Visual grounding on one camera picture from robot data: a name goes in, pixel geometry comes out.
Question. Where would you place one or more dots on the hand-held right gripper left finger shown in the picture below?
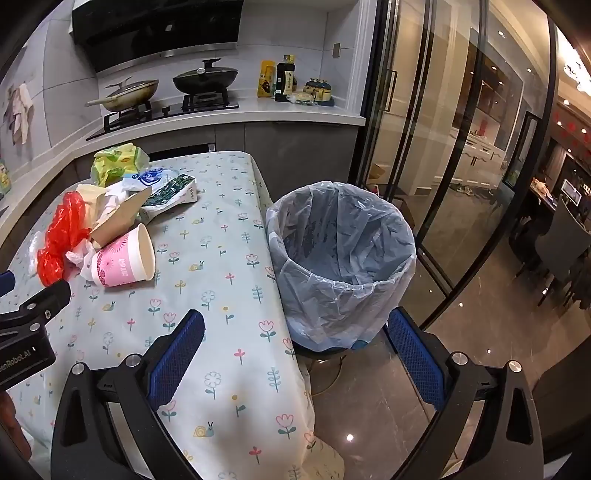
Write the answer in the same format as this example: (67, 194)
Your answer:
(178, 357)

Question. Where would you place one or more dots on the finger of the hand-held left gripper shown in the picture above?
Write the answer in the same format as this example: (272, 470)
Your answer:
(5, 282)
(51, 300)

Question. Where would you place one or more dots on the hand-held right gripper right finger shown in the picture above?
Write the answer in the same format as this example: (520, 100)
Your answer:
(415, 360)

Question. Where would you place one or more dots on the white plastic bag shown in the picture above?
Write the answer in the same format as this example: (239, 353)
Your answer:
(81, 258)

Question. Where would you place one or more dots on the red plastic bag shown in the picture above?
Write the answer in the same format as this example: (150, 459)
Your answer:
(64, 230)

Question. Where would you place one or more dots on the pink paper cup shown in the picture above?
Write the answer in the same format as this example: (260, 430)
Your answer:
(120, 265)

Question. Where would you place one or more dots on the brown cardboard piece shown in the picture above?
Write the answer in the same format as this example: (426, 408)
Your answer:
(120, 217)

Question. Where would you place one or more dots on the cream paper wrapper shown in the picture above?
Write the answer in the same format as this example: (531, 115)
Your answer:
(92, 198)

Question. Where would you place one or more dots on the white tissue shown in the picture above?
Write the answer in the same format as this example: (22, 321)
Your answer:
(111, 203)

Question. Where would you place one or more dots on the trash bin with clear liner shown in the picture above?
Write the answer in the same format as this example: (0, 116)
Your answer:
(351, 240)

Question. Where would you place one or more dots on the yellow green tissue pack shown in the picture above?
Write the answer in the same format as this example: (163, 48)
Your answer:
(117, 161)

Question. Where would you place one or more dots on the blue white plastic packet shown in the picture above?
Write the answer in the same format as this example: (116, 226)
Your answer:
(152, 177)

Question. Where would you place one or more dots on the green foil packet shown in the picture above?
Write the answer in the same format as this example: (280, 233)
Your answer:
(171, 194)

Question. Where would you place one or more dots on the person's left hand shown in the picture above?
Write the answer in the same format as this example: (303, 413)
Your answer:
(11, 424)

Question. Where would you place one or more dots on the floral tablecloth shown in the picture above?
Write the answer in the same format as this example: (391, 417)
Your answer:
(221, 277)

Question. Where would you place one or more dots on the cream hanging cloth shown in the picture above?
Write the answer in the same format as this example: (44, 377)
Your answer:
(25, 115)

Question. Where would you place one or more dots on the purple hanging cloth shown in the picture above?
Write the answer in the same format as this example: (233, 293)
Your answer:
(11, 110)

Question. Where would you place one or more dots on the grey dining chair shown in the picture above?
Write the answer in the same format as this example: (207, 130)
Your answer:
(563, 240)

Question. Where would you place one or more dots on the cardboard box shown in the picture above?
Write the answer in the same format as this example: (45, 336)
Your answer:
(377, 171)

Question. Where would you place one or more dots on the black built-in appliance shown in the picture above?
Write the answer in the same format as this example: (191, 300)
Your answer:
(184, 150)

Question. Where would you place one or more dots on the black gas stove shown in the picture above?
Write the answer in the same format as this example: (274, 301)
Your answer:
(161, 116)

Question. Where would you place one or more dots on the glass sliding door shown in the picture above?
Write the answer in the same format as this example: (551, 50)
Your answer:
(438, 138)

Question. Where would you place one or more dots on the cream wok with lid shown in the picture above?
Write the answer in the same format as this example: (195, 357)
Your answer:
(134, 92)

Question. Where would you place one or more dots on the white sideboard cabinet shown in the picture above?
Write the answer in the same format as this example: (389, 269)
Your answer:
(480, 145)

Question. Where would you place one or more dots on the black wok with lid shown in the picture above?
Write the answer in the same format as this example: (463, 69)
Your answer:
(205, 81)

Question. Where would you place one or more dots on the white kitchen countertop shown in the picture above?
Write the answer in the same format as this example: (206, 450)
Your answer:
(300, 113)

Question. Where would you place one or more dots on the small pale food bag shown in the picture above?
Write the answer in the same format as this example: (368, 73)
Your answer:
(300, 98)

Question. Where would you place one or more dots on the spice jar set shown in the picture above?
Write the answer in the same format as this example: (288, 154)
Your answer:
(318, 90)

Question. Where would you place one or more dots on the yellow seasoning packet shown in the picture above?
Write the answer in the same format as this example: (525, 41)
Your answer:
(265, 81)

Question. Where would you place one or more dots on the black range hood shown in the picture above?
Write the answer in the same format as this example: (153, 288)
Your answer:
(161, 27)

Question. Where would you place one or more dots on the dark soy sauce bottle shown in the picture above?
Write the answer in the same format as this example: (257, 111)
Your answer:
(285, 83)

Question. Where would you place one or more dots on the ceiling lamp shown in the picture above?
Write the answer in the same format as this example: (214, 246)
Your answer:
(577, 69)

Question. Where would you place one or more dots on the wall socket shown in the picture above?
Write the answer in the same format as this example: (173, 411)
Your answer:
(336, 50)

